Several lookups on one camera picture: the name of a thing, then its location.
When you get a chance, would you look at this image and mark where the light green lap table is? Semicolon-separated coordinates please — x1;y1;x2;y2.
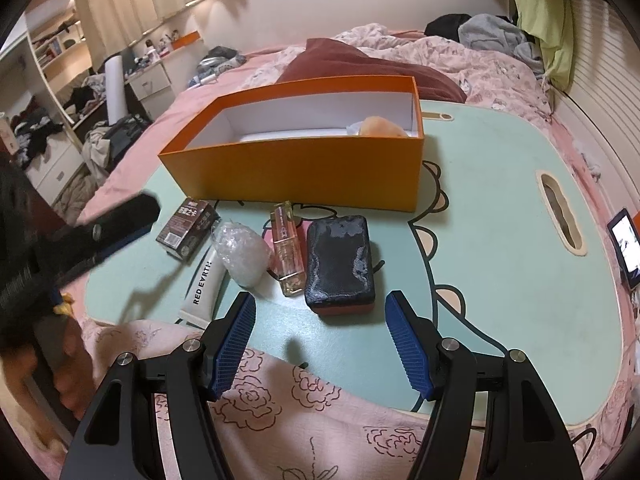
77;22;640;480

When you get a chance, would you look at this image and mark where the white cosmetic tube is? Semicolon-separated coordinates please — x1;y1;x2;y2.
177;247;226;325

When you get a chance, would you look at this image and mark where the brown card box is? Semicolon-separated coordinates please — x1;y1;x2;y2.
155;198;221;261

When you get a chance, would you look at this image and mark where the grey hoodie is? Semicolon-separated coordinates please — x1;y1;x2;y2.
457;12;546;73

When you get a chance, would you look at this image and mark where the white paper roll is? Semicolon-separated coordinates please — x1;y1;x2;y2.
105;56;126;126

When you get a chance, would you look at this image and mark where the row of small bottles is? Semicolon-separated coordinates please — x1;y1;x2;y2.
145;30;176;56

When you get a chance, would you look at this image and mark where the orange cardboard box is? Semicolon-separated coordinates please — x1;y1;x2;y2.
158;76;426;213

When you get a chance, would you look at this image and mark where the black glittery pouch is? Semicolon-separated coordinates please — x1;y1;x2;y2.
304;214;376;318

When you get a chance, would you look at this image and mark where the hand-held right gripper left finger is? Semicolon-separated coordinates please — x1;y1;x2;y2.
60;291;258;480

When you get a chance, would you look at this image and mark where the dark clothes heap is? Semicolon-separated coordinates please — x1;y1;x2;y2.
10;110;66;166

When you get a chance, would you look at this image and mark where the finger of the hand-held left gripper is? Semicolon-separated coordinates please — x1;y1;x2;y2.
75;191;162;268

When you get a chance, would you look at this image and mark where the crumpled white cloth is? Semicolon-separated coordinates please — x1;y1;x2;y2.
82;125;113;181

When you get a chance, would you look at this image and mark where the tan plush toy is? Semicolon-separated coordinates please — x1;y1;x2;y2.
359;116;408;139

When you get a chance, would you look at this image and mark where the white shelving unit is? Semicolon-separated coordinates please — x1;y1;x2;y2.
0;0;108;211

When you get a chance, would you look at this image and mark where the smartphone with lit screen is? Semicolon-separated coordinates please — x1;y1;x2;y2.
607;207;640;291

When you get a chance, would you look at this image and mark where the clear plastic wrap ball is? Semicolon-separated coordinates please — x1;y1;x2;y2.
210;219;273;288

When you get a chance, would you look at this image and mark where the yellow-green garment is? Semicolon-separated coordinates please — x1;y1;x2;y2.
510;0;576;93

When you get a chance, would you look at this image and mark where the black garment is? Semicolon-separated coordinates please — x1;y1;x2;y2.
425;12;493;41

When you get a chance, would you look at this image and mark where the maroon pillow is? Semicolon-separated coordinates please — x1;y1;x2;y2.
276;37;468;103

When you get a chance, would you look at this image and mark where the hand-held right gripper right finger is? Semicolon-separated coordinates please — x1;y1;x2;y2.
384;290;583;480

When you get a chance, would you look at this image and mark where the white drawer cabinet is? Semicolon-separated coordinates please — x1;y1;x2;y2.
125;60;176;121

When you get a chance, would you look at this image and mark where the grey and blue clothes pile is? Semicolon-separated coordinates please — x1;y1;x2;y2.
197;46;248;73

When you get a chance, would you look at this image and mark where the person's left hand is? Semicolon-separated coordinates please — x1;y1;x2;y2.
0;319;99;461

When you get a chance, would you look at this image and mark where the black bag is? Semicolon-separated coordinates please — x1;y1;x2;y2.
107;115;151;161

